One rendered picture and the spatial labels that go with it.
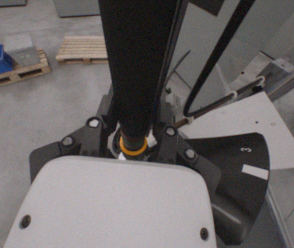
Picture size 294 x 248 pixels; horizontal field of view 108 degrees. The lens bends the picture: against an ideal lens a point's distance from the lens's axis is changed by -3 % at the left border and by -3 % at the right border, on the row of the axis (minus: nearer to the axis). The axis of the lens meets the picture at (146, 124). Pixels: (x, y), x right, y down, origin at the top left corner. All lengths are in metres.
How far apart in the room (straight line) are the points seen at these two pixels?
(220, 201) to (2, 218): 2.05
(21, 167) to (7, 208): 0.44
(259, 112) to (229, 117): 0.09
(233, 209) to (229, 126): 0.35
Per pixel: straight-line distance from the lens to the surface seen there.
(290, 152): 0.50
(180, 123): 0.25
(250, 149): 0.30
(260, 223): 1.00
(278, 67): 0.64
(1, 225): 2.09
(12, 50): 3.10
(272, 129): 0.52
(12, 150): 2.31
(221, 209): 0.23
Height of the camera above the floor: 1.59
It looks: 58 degrees down
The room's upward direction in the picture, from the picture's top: 12 degrees clockwise
